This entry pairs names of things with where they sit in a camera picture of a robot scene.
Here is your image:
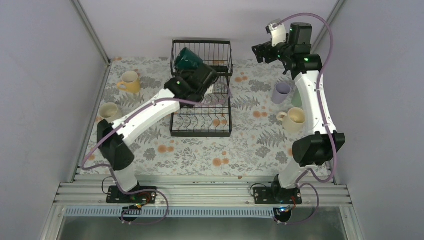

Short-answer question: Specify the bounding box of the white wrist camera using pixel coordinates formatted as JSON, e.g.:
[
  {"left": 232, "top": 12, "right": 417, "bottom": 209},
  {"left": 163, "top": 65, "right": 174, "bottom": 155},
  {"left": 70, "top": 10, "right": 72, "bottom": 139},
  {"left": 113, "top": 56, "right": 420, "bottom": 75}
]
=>
[
  {"left": 265, "top": 18, "right": 287, "bottom": 47},
  {"left": 204, "top": 84, "right": 215, "bottom": 96}
]

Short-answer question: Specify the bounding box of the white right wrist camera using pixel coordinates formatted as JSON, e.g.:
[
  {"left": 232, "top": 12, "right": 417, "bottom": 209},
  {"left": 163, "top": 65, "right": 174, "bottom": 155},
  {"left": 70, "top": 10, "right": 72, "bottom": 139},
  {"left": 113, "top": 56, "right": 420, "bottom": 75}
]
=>
[{"left": 265, "top": 18, "right": 287, "bottom": 47}]

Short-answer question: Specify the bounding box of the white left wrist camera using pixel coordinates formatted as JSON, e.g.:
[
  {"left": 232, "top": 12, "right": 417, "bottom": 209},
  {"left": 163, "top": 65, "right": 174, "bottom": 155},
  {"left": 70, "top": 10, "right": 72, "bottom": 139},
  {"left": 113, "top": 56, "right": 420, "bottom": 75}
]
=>
[{"left": 204, "top": 84, "right": 215, "bottom": 96}]

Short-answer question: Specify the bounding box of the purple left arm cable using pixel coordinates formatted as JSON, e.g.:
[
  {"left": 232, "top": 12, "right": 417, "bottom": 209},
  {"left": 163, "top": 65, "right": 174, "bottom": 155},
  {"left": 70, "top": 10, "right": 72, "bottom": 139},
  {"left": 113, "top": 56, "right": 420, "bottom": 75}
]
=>
[{"left": 81, "top": 81, "right": 233, "bottom": 227}]

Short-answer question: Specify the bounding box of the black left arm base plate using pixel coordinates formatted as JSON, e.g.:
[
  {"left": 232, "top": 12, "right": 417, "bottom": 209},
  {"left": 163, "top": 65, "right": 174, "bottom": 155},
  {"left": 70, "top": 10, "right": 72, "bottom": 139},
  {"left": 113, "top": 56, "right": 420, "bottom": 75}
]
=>
[{"left": 105, "top": 186, "right": 157, "bottom": 205}]

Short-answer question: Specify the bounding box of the dark teal mug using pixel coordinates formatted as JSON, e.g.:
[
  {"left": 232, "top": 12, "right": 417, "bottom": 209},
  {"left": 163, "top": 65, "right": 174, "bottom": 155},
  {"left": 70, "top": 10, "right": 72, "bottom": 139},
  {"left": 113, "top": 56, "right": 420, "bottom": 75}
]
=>
[{"left": 174, "top": 47, "right": 204, "bottom": 71}]

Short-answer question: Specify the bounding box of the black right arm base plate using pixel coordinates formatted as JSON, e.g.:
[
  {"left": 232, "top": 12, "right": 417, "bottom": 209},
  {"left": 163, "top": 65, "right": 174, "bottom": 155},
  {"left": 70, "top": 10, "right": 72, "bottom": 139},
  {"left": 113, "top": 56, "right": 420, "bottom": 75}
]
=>
[{"left": 253, "top": 186, "right": 303, "bottom": 205}]

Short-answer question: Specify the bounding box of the yellow mug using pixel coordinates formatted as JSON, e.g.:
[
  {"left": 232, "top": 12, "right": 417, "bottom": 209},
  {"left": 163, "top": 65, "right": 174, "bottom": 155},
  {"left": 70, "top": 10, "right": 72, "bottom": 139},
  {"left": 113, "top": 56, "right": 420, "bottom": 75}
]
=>
[{"left": 116, "top": 71, "right": 141, "bottom": 94}]

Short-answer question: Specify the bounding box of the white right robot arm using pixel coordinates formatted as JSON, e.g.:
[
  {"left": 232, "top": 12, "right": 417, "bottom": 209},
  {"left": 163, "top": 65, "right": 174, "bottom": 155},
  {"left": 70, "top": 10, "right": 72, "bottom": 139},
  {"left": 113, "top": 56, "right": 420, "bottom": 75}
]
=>
[{"left": 252, "top": 21, "right": 346, "bottom": 204}]

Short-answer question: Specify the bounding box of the aluminium front rail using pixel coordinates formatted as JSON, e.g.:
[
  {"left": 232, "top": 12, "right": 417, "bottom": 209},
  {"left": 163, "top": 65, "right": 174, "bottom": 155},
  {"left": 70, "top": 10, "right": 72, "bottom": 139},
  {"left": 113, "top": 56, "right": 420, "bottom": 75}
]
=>
[{"left": 41, "top": 174, "right": 363, "bottom": 240}]

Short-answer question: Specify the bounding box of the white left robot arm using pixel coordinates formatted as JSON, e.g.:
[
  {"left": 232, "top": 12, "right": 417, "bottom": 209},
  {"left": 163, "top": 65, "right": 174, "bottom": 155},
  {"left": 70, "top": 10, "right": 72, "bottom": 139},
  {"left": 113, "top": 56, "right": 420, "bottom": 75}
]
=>
[{"left": 96, "top": 63, "right": 219, "bottom": 203}]

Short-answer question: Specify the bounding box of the cream ribbed mug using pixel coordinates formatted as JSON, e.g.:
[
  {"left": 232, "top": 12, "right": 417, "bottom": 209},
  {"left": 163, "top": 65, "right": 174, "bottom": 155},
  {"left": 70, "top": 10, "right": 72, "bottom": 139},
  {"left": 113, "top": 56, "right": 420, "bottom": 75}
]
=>
[{"left": 276, "top": 107, "right": 306, "bottom": 134}]

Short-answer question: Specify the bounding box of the black wire dish rack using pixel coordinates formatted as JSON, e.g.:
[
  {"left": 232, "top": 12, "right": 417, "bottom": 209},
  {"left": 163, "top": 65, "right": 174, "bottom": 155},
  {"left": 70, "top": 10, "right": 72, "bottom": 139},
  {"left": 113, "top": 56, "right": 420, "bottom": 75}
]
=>
[{"left": 169, "top": 39, "right": 233, "bottom": 138}]

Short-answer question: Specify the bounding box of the lavender plastic cup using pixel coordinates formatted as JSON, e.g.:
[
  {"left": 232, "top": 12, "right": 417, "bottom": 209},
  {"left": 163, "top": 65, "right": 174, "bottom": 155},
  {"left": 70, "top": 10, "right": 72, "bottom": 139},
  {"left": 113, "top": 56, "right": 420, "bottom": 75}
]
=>
[{"left": 271, "top": 82, "right": 292, "bottom": 105}]

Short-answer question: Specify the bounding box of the floral table mat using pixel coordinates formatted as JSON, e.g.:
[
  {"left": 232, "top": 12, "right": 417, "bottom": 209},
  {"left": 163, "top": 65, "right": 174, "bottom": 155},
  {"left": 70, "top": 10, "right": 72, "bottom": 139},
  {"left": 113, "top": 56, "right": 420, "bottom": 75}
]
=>
[{"left": 86, "top": 56, "right": 329, "bottom": 177}]

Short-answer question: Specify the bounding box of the light green plastic cup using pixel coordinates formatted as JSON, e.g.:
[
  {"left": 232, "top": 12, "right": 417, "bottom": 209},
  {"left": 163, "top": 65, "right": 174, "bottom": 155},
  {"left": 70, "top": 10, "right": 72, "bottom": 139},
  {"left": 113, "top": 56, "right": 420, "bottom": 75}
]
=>
[{"left": 291, "top": 89, "right": 303, "bottom": 108}]

